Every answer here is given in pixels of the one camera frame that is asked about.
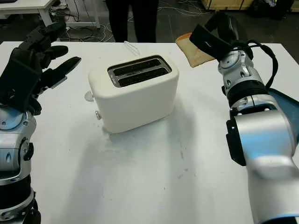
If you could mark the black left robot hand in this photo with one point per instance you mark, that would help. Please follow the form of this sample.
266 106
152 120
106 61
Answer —
37 39

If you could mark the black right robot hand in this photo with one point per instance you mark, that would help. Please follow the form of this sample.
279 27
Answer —
229 25

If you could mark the browned toast slice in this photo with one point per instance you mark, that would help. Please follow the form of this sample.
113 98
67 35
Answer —
194 53

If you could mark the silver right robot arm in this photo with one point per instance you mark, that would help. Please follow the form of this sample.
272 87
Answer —
261 130

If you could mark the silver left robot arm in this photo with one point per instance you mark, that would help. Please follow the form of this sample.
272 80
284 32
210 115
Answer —
11 140

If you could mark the white toaster lever knob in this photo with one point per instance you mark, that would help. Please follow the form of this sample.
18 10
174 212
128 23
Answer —
89 96

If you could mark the person in black trousers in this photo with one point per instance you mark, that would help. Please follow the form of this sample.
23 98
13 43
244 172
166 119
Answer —
119 21

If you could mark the white two-slot toaster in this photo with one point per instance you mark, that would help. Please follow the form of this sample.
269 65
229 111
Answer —
135 102

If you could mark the wooden crate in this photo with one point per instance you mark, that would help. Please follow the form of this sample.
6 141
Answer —
226 3

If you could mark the white desk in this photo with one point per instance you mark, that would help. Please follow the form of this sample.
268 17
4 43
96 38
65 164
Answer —
23 5

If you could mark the black bag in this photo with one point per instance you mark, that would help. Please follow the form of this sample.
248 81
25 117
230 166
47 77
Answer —
268 9

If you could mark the blue plastic tray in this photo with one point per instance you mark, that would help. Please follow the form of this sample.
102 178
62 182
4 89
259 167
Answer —
287 105

